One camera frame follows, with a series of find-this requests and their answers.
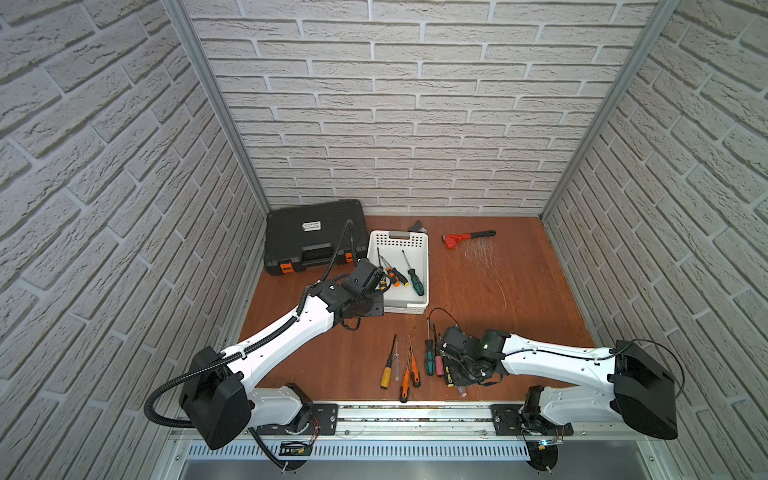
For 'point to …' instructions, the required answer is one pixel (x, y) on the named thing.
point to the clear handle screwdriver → (397, 364)
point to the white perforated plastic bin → (404, 258)
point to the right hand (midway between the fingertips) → (458, 376)
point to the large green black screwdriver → (419, 286)
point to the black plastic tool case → (323, 234)
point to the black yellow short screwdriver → (382, 283)
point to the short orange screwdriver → (416, 377)
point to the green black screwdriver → (429, 353)
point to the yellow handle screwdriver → (386, 376)
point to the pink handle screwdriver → (438, 359)
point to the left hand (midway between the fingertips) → (379, 299)
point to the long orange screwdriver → (406, 378)
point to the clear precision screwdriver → (462, 391)
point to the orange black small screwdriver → (391, 275)
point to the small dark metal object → (417, 227)
